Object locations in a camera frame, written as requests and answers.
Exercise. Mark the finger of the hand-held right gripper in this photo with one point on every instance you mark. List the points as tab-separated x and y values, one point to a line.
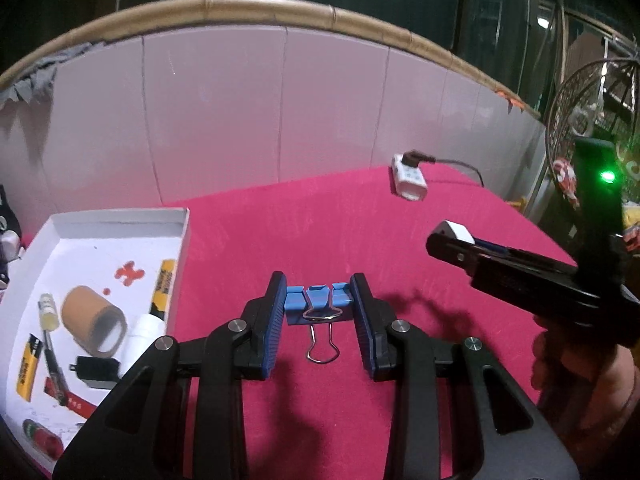
500	277
540	260

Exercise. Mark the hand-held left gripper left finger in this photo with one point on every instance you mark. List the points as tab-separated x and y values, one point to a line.
277	332

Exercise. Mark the brown tape roll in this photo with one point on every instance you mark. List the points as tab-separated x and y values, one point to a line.
82	315

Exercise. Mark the yellow lighter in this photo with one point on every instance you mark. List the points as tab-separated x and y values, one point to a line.
29	370

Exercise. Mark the wicker hanging egg chair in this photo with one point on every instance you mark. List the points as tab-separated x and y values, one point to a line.
565	105

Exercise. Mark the black charger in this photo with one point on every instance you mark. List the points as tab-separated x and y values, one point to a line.
97	371

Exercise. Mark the red white patterned seat cushion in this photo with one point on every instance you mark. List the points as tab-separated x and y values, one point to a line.
565	175

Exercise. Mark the yellow liquid dropper bottle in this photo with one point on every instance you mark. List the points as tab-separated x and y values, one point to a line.
48	312

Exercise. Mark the red strip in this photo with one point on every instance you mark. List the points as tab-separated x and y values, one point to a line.
75	402

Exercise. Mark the white power strip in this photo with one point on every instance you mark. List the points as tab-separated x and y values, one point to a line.
410	182

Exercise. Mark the small white plastic bottle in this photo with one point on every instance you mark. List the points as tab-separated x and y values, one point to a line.
142	335

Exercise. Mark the yellow black rectangular pack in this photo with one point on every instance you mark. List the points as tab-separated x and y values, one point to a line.
165	282

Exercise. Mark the person's right hand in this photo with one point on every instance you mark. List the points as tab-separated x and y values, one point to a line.
620	380

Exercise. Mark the white earbud case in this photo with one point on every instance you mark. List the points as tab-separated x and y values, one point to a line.
7	245

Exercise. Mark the bamboo rail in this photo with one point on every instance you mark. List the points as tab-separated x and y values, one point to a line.
225	7

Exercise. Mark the black cat phone stand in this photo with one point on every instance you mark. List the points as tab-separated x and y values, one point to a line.
6	210

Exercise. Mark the white cardboard box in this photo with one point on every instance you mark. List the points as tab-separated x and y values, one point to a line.
100	245

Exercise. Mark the blue binder clip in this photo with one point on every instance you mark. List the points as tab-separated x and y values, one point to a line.
295	305

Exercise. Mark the grey cloth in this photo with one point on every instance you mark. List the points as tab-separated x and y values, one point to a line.
35	77

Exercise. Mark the dark pen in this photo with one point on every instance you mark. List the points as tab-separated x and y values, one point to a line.
54	365

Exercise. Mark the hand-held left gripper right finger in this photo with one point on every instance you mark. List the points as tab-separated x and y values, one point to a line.
362	332

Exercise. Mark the orange cloth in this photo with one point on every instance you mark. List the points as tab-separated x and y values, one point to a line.
512	102

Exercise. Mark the small white blue gadget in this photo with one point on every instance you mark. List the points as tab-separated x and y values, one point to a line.
460	230

